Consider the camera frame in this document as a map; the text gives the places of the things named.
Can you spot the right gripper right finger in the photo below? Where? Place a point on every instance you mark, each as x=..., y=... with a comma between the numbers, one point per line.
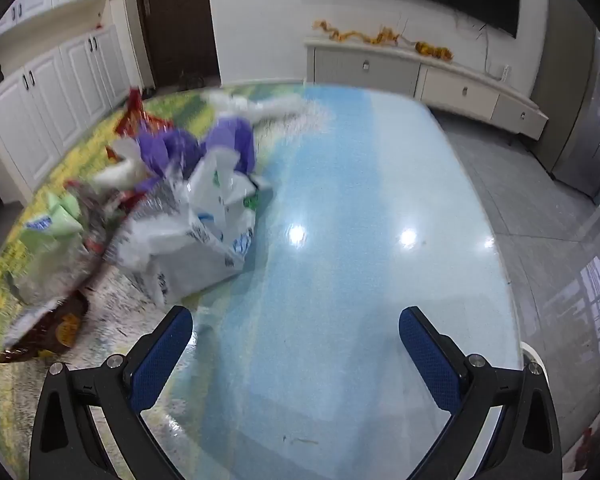
x=525, y=442

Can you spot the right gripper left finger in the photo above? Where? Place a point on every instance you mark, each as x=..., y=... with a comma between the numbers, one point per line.
x=65, y=441

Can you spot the green white wrapper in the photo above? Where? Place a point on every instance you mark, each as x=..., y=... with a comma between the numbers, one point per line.
x=61, y=221

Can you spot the white printed plastic bag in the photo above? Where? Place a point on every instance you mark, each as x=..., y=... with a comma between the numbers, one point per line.
x=189, y=234

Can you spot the purple plastic bag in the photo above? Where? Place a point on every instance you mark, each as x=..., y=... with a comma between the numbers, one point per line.
x=177, y=148

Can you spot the red chip snack bag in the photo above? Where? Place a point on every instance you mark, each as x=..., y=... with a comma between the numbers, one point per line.
x=136, y=120

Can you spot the dark brown snack wrapper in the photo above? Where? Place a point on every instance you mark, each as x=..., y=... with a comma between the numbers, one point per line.
x=46, y=329

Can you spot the grey steel refrigerator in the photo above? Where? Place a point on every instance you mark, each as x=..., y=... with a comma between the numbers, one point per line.
x=567, y=90

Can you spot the white low tv cabinet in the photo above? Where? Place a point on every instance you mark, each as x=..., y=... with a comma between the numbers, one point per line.
x=439, y=85

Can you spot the white shoe cabinet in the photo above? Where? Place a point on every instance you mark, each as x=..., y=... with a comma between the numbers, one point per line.
x=61, y=70

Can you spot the golden tiger ornament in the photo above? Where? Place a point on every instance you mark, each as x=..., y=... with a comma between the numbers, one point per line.
x=430, y=51

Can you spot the golden dragon ornament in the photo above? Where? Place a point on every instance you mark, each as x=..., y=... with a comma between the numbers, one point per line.
x=385, y=37

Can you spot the dark brown entrance door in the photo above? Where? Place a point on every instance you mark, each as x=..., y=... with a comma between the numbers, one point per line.
x=180, y=43

